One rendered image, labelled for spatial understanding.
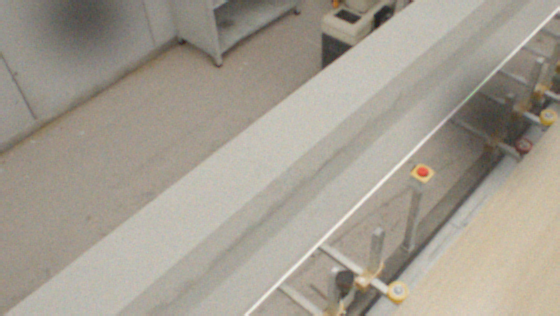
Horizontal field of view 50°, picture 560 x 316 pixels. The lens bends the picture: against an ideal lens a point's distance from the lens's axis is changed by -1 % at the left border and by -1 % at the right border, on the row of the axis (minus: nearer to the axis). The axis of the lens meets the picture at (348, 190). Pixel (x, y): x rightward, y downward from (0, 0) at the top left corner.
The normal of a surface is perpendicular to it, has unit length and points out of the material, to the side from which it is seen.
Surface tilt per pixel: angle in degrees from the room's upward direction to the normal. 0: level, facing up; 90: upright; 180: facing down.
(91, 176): 0
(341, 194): 61
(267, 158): 0
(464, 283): 0
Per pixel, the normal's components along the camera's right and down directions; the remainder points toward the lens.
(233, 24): 0.04, -0.62
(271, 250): 0.70, 0.15
